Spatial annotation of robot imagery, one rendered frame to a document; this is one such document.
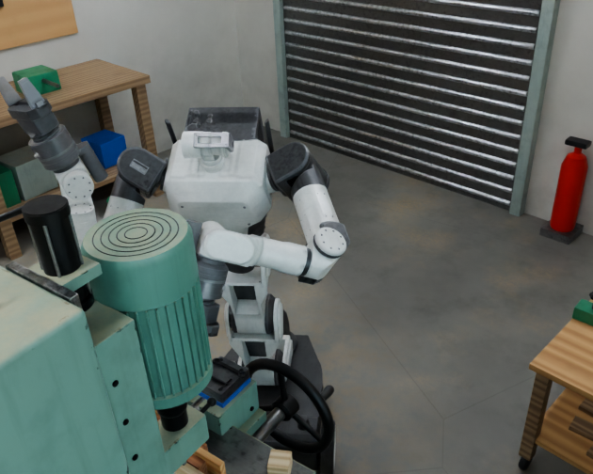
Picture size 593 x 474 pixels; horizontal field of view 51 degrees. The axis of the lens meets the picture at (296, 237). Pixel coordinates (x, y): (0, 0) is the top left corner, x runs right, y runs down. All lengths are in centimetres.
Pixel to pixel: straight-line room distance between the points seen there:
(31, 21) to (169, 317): 362
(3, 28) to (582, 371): 371
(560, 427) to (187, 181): 165
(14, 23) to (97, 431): 370
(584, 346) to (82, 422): 181
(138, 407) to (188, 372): 10
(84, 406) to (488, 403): 214
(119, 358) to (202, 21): 442
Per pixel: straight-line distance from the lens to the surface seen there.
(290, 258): 137
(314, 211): 149
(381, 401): 277
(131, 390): 104
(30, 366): 83
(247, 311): 213
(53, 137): 148
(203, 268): 133
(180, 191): 162
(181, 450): 128
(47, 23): 454
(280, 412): 161
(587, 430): 256
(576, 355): 233
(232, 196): 158
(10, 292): 93
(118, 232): 103
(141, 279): 96
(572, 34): 378
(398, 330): 312
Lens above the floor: 201
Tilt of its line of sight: 32 degrees down
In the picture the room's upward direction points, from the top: 3 degrees counter-clockwise
